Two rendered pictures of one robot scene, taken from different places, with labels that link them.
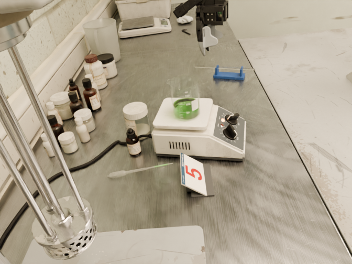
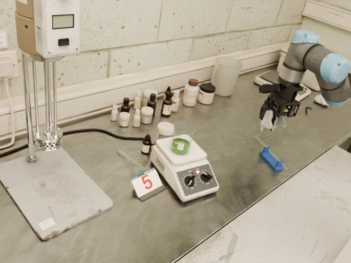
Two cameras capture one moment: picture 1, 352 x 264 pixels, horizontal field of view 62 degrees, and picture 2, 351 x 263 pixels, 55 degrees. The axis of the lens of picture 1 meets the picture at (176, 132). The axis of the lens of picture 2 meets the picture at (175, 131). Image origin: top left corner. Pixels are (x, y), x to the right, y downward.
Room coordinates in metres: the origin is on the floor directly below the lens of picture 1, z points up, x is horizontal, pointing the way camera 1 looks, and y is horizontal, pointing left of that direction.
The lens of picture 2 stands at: (-0.12, -0.49, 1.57)
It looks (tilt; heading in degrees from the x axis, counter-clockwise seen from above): 33 degrees down; 36
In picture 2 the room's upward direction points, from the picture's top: 12 degrees clockwise
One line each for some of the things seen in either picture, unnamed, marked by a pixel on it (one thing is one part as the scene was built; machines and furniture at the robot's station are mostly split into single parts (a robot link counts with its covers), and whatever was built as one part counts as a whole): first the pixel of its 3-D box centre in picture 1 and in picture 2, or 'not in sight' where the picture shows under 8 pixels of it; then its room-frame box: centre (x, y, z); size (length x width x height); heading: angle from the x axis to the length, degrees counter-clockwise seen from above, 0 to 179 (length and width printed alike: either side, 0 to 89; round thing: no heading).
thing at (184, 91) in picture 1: (184, 98); (181, 139); (0.55, -0.03, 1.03); 0.07 x 0.06 x 0.08; 78
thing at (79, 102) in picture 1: (76, 107); (151, 104); (0.72, 0.27, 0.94); 0.04 x 0.04 x 0.09
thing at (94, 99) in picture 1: (90, 95); (167, 103); (0.78, 0.23, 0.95); 0.04 x 0.04 x 0.10
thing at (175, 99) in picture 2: (91, 88); (175, 100); (0.83, 0.24, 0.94); 0.03 x 0.03 x 0.09
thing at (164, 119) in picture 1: (184, 112); (180, 148); (0.56, -0.02, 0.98); 0.12 x 0.12 x 0.01; 74
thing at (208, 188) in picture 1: (196, 173); (148, 183); (0.43, -0.03, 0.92); 0.09 x 0.06 x 0.04; 176
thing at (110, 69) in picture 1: (106, 66); (206, 94); (1.02, 0.22, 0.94); 0.07 x 0.07 x 0.07
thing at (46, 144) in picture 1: (48, 144); (114, 112); (0.58, 0.31, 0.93); 0.02 x 0.02 x 0.06
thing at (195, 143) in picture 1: (196, 128); (183, 165); (0.56, -0.05, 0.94); 0.22 x 0.13 x 0.08; 74
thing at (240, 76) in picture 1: (229, 72); (272, 157); (0.88, -0.20, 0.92); 0.10 x 0.03 x 0.04; 65
